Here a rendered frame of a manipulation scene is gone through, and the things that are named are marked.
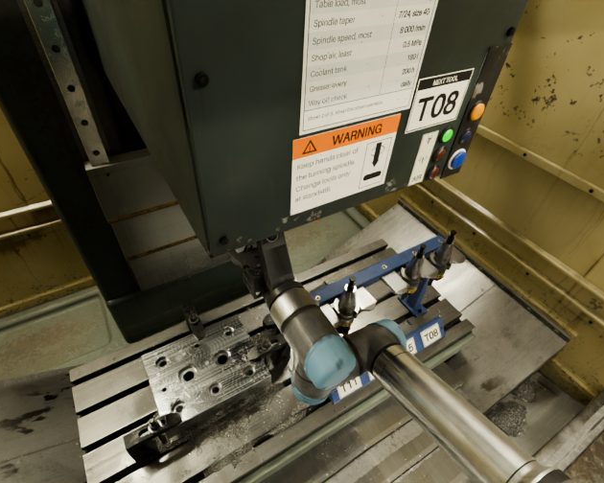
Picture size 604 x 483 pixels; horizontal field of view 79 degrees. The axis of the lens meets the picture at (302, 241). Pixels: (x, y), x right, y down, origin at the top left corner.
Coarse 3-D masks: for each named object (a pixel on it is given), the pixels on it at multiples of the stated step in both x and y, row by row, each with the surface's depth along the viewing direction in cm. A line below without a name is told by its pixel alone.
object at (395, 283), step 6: (384, 276) 97; (390, 276) 98; (396, 276) 98; (384, 282) 96; (390, 282) 96; (396, 282) 96; (402, 282) 96; (390, 288) 95; (396, 288) 95; (402, 288) 95
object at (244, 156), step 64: (128, 0) 34; (192, 0) 26; (256, 0) 28; (448, 0) 38; (512, 0) 43; (128, 64) 47; (192, 64) 29; (256, 64) 32; (448, 64) 44; (192, 128) 32; (256, 128) 36; (192, 192) 38; (256, 192) 41; (384, 192) 54
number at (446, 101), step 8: (448, 88) 47; (456, 88) 48; (440, 96) 47; (448, 96) 48; (456, 96) 49; (432, 104) 47; (440, 104) 48; (448, 104) 49; (456, 104) 50; (432, 112) 48; (440, 112) 49; (448, 112) 50; (432, 120) 49
